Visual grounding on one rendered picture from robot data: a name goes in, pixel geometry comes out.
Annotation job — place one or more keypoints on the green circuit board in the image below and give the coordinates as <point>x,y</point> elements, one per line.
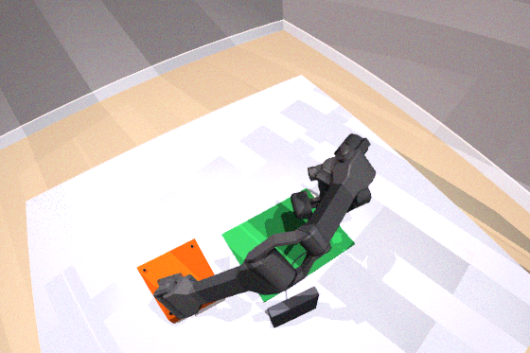
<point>280,219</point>

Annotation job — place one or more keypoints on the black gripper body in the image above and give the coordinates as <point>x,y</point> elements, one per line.
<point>302,204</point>

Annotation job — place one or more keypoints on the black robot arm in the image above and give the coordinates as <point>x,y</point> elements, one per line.
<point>265,270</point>

